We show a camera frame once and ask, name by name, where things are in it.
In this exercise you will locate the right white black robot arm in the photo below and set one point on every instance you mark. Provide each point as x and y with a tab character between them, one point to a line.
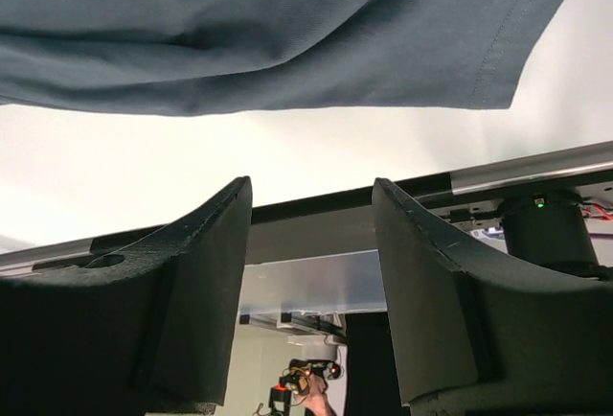
546	230

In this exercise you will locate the grey blue polo shirt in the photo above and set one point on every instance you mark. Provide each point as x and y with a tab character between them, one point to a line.
201	57

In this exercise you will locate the person's hand in background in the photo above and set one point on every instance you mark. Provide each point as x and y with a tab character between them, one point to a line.
317	400

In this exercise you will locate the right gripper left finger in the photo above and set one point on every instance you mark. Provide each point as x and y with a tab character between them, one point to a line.
146	328

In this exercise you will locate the aluminium front frame rail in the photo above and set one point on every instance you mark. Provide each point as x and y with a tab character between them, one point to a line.
341	223

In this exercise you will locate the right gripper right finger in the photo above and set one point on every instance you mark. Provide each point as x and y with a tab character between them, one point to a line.
476	331

